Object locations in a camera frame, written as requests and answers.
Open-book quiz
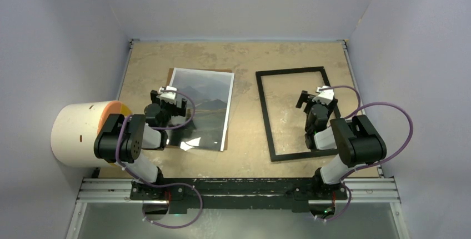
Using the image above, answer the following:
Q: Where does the mountain landscape photo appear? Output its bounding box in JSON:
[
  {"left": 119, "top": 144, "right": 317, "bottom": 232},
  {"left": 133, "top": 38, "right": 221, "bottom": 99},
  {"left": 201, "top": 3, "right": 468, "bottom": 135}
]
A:
[{"left": 162, "top": 67, "right": 235, "bottom": 152}]

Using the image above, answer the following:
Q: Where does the clear acrylic sheet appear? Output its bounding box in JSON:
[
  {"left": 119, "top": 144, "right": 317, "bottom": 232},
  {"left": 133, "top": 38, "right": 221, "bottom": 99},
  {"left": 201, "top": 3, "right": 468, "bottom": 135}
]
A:
[{"left": 167, "top": 91, "right": 229, "bottom": 151}]

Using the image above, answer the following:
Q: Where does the black wooden picture frame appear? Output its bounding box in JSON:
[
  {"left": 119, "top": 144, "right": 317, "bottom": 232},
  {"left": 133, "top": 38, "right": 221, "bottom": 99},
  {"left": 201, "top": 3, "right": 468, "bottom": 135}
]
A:
[{"left": 255, "top": 66, "right": 340, "bottom": 162}]

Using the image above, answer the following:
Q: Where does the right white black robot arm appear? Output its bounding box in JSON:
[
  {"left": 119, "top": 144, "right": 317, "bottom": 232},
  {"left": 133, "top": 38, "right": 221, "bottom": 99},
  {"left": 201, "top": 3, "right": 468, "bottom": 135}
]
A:
[{"left": 296, "top": 89, "right": 387, "bottom": 198}]

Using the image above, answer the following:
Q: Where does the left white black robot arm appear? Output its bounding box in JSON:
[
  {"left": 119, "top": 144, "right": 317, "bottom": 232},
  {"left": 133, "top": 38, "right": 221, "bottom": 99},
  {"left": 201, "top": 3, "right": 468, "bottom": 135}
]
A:
[{"left": 94, "top": 86, "right": 196, "bottom": 200}]

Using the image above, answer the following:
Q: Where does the brown cardboard backing board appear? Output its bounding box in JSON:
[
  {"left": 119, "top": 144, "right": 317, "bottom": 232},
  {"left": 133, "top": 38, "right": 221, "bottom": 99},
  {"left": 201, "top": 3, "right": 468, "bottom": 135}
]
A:
[{"left": 166, "top": 68, "right": 234, "bottom": 151}]

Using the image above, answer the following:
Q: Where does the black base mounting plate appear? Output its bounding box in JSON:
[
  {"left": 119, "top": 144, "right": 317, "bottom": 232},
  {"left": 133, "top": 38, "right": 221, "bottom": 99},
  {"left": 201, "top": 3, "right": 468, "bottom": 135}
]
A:
[{"left": 130, "top": 177, "right": 348, "bottom": 214}]

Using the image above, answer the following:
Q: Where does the white cylinder orange lid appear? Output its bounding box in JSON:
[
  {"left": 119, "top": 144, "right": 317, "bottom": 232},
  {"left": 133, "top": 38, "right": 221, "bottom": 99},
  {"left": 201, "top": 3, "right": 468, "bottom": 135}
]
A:
[{"left": 51, "top": 101, "right": 132, "bottom": 168}]

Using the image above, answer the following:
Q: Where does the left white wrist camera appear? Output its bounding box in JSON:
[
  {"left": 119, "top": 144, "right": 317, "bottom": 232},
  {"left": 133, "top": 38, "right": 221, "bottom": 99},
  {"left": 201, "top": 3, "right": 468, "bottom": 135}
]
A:
[{"left": 157, "top": 86, "right": 178, "bottom": 103}]

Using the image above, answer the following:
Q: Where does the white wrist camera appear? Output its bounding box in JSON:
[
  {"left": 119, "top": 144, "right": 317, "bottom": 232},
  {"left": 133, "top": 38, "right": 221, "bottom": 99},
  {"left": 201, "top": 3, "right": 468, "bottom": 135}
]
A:
[
  {"left": 157, "top": 86, "right": 178, "bottom": 103},
  {"left": 313, "top": 86, "right": 334, "bottom": 105}
]

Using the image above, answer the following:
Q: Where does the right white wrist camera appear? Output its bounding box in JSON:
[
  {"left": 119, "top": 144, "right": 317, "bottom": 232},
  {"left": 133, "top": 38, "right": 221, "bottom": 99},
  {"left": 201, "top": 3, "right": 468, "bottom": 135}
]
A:
[{"left": 313, "top": 86, "right": 334, "bottom": 105}]

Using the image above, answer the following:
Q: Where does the aluminium rail frame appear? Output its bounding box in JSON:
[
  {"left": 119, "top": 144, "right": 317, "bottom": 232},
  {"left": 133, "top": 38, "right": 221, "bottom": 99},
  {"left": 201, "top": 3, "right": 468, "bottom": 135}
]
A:
[{"left": 68, "top": 40, "right": 409, "bottom": 238}]

